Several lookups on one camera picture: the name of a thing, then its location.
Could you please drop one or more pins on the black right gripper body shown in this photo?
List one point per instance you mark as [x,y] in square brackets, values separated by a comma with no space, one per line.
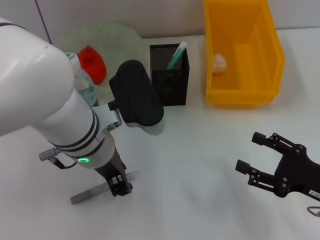
[297,172]

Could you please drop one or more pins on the yellow plastic bin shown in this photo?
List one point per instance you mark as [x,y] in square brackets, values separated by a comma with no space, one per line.
[240,30]

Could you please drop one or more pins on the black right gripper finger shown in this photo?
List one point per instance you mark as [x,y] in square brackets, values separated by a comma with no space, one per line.
[242,166]
[260,138]

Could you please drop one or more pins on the grey marker pen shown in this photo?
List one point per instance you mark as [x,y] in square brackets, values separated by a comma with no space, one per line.
[85,195]

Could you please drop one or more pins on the red funnel-shaped object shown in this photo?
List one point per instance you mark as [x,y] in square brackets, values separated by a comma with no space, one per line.
[92,62]

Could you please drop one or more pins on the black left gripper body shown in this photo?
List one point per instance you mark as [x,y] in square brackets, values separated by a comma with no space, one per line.
[112,167]

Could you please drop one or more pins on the green utility knife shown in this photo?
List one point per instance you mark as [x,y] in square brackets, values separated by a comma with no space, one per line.
[176,56]

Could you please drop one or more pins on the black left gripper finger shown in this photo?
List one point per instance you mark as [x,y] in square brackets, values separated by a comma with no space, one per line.
[126,185]
[115,188]

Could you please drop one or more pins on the black mesh pen holder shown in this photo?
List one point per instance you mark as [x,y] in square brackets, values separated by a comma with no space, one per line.
[175,87]

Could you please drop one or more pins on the clear green-label water bottle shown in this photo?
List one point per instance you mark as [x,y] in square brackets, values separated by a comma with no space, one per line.
[86,87]

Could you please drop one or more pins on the green glass fruit plate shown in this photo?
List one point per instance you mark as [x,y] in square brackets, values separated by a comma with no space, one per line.
[120,37]

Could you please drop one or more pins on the white paper ball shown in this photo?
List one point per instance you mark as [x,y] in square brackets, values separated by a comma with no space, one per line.
[220,63]

